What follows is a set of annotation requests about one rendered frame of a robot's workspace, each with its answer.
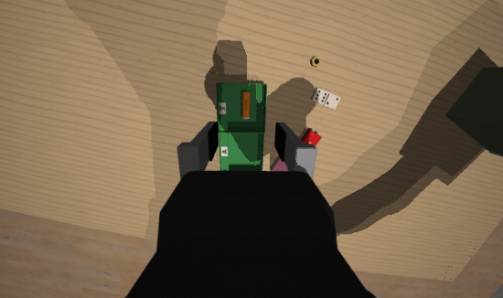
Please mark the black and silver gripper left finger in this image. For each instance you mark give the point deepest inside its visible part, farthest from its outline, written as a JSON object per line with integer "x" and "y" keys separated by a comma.
{"x": 197, "y": 154}

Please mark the orange aa battery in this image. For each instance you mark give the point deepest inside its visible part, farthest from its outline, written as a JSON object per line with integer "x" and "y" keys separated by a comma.
{"x": 246, "y": 100}

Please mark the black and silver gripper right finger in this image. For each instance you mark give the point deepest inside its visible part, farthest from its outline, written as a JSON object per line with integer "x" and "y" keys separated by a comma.
{"x": 296, "y": 155}

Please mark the green rack of bins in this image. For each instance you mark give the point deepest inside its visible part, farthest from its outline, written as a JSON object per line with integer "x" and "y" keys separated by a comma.
{"x": 241, "y": 141}

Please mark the pink flat block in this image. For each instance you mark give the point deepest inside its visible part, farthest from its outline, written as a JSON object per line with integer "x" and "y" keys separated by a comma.
{"x": 279, "y": 166}

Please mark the brass hex nut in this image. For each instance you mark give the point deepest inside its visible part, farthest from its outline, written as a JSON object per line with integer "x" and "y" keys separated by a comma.
{"x": 315, "y": 61}

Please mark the white domino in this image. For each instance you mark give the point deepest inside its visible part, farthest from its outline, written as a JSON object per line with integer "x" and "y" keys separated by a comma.
{"x": 326, "y": 98}

